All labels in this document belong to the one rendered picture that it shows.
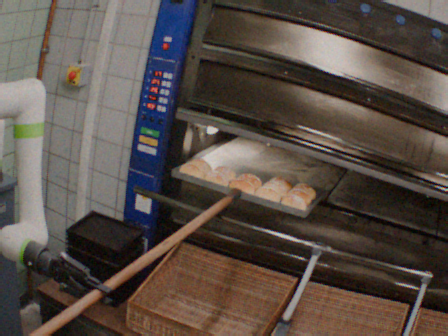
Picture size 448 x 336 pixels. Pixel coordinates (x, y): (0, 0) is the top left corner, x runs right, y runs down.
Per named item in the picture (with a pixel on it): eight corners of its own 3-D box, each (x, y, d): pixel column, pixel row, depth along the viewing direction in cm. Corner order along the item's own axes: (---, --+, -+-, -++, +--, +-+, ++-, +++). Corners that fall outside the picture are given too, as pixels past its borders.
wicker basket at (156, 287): (171, 289, 287) (178, 238, 278) (284, 325, 270) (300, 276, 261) (123, 327, 243) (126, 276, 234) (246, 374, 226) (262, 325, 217)
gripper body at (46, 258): (50, 245, 164) (74, 258, 161) (50, 270, 167) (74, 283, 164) (37, 253, 157) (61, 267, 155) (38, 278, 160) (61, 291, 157)
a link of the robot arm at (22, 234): (-8, 255, 164) (-8, 223, 162) (12, 247, 176) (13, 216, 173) (21, 274, 160) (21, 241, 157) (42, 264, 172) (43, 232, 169)
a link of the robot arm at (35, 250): (22, 272, 160) (20, 246, 157) (41, 260, 171) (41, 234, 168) (36, 281, 159) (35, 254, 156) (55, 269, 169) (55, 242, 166)
